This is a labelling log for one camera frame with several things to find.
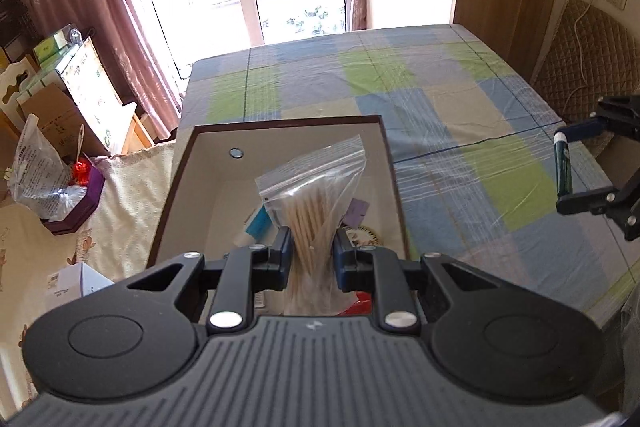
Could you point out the checked plaid tablecloth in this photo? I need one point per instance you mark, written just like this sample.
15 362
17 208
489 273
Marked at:
471 144

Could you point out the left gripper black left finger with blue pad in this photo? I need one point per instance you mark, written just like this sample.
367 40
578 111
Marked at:
240 275

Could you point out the blue cream tube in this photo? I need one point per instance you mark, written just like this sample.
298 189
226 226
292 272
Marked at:
258 228

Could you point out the brown quilted chair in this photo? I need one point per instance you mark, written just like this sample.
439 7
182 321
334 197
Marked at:
591 55

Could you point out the green product card pack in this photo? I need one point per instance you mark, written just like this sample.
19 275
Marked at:
363 236

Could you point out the clear plastic bag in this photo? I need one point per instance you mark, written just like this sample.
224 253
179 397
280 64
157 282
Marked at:
39 179

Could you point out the cream bear bedsheet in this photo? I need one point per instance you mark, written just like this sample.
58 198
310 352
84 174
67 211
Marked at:
115 241

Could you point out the lilac small bottle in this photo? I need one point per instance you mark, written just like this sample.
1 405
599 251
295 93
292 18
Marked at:
355 213

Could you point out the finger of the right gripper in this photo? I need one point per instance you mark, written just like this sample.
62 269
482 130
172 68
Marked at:
621 205
617 114

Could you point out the brown cardboard carton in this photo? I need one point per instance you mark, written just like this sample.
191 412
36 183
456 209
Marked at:
59 120

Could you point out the small white carton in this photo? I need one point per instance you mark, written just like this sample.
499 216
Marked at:
71 283

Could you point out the red small packet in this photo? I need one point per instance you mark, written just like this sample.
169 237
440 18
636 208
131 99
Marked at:
359 303

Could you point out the red ornament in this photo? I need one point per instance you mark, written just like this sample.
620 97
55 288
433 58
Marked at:
81 171

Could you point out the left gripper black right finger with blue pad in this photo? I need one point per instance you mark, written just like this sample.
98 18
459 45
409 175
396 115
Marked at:
376 270

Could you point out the dark slim tube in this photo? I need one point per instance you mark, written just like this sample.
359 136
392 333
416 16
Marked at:
563 169

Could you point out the cotton swab zip bag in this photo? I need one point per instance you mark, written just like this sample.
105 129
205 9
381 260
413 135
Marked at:
310 195

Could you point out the white carved chair back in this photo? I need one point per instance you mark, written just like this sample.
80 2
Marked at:
10 83

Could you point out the purple octagonal box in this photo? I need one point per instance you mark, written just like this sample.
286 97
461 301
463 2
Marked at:
83 209

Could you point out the dark brown cardboard box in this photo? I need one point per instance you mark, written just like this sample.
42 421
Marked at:
214 188

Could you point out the green tea box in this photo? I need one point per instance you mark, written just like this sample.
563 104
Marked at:
53 45

